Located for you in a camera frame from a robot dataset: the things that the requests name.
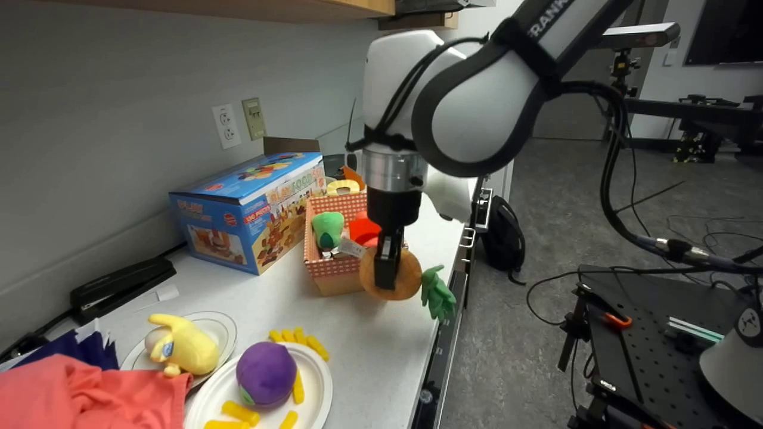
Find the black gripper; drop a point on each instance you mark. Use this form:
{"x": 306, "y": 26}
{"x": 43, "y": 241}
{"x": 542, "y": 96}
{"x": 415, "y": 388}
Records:
{"x": 395, "y": 207}

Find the orange pineapple plush toy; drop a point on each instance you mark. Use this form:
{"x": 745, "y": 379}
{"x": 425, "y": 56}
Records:
{"x": 409, "y": 275}

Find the grey round robot base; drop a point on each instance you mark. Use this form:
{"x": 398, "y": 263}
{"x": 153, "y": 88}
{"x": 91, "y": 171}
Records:
{"x": 736, "y": 376}

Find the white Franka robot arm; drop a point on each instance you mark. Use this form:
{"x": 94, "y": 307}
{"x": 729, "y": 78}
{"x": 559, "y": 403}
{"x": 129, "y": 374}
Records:
{"x": 478, "y": 119}

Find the red plush toy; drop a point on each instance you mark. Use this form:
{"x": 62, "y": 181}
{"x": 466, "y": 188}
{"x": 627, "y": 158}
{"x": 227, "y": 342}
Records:
{"x": 364, "y": 230}

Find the multicolour toy piece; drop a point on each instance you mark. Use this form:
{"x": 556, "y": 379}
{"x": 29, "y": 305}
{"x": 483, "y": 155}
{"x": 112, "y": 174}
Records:
{"x": 346, "y": 251}

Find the red checkered cardboard box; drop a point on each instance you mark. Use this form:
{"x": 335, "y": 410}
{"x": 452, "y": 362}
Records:
{"x": 335, "y": 275}

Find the green plush toy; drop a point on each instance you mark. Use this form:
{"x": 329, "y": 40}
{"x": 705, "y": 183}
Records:
{"x": 327, "y": 230}

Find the yellow toy fry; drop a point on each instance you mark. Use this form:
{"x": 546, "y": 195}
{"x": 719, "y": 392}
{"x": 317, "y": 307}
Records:
{"x": 296, "y": 388}
{"x": 280, "y": 336}
{"x": 289, "y": 420}
{"x": 317, "y": 345}
{"x": 240, "y": 413}

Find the blue toy packaging box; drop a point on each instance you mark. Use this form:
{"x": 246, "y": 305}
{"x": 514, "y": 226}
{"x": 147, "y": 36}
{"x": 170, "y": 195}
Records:
{"x": 242, "y": 211}

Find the purple plush ball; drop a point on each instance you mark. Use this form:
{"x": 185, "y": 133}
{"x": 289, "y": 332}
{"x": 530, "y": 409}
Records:
{"x": 265, "y": 374}

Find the yellow plush toy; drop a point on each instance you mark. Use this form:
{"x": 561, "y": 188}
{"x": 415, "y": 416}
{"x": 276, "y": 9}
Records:
{"x": 187, "y": 345}

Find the orange cup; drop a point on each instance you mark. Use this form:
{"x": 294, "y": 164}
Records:
{"x": 352, "y": 174}

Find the grey bowl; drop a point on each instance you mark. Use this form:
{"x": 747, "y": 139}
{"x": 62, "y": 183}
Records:
{"x": 333, "y": 164}

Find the black backpack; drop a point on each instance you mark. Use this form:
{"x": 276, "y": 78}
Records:
{"x": 503, "y": 236}

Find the white paper plate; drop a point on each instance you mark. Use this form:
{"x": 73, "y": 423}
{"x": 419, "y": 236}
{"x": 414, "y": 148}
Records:
{"x": 314, "y": 393}

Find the white paper tag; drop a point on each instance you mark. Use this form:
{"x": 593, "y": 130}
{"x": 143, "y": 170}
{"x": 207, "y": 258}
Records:
{"x": 168, "y": 294}

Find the black stapler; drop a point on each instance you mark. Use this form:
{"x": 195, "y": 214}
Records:
{"x": 120, "y": 286}

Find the black perforated table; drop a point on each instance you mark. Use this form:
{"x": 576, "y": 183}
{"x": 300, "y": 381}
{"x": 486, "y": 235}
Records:
{"x": 652, "y": 364}

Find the black tripod stand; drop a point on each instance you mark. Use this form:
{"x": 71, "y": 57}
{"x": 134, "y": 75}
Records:
{"x": 623, "y": 68}

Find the navy cloth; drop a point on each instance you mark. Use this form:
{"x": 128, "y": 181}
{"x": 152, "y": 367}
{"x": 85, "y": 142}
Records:
{"x": 74, "y": 345}

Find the red cloth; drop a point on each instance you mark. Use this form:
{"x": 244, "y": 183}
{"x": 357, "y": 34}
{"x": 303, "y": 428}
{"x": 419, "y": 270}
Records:
{"x": 87, "y": 395}

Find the grey flat light panel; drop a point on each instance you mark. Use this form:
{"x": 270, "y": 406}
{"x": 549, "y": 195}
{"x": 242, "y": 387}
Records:
{"x": 648, "y": 34}

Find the black equipment desk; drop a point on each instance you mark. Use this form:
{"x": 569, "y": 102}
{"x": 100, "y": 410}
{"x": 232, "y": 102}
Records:
{"x": 700, "y": 111}

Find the green wall switch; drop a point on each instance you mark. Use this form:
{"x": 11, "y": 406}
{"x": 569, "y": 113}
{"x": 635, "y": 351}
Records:
{"x": 253, "y": 117}

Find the white wall outlet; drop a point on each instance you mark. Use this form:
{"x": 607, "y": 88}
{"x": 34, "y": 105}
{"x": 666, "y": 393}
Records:
{"x": 227, "y": 124}

